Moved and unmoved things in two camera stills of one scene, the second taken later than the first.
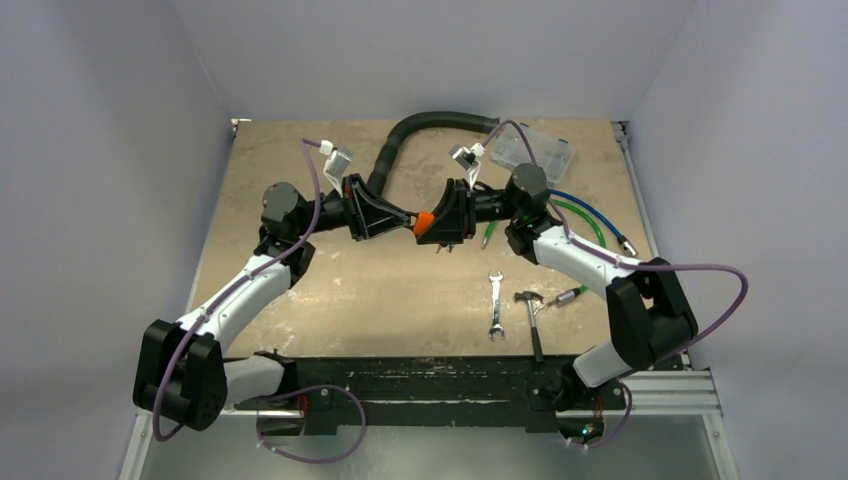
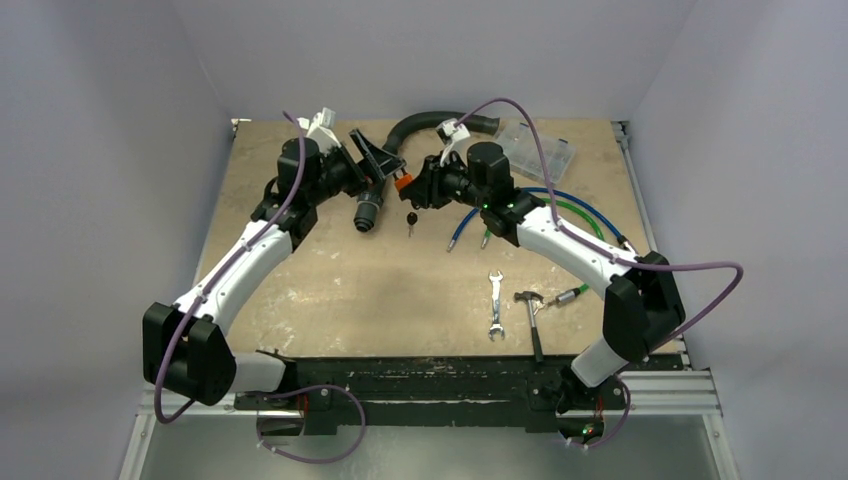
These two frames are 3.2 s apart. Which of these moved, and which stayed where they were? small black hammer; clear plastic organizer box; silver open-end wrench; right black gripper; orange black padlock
Moved: right black gripper; orange black padlock
Stayed: small black hammer; silver open-end wrench; clear plastic organizer box
